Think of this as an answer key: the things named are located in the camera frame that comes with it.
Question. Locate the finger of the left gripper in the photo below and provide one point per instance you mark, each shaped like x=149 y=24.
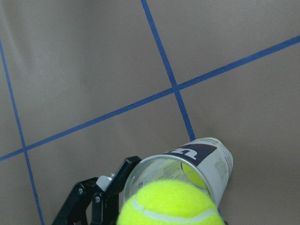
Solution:
x=105 y=200
x=73 y=210

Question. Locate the white blue tennis ball can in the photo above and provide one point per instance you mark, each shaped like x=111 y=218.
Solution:
x=207 y=156

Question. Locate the yellow tennis ball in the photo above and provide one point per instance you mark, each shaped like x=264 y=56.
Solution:
x=169 y=202
x=193 y=176

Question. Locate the brown paper table cover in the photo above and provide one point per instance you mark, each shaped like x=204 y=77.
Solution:
x=87 y=83

